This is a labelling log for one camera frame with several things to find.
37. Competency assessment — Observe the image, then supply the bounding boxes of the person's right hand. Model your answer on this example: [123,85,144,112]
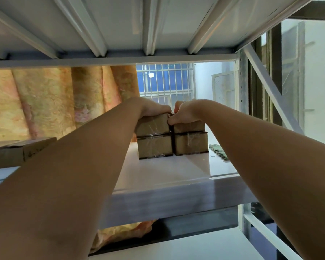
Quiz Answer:
[168,99,209,126]

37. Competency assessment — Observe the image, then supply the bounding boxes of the person's left hand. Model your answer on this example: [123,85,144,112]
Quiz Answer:
[135,97,172,120]

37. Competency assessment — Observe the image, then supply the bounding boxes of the small taped cardboard box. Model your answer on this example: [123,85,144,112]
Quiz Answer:
[170,113,206,134]
[135,113,171,137]
[174,131,209,156]
[137,134,174,160]

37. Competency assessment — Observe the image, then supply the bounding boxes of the person's left forearm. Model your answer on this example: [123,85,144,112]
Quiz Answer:
[0,98,142,260]

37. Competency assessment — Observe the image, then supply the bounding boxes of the person's right forearm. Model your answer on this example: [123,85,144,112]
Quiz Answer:
[199,100,325,260]

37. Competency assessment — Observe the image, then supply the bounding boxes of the window with white bars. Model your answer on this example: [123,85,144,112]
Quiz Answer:
[136,63,196,106]

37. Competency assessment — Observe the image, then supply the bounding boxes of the green cloth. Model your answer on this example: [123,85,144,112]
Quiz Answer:
[208,144,229,161]

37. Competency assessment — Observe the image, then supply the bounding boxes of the white framed door panel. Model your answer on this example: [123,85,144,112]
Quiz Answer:
[211,71,237,111]

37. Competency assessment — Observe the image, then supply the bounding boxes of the white metal shelving rack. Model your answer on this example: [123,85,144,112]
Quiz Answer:
[0,0,325,260]

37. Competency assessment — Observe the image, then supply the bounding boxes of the yellow pink patterned curtain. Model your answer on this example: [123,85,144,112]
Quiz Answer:
[0,65,155,255]

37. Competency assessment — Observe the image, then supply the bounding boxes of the large flat cardboard box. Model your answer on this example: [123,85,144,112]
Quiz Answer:
[0,137,57,170]

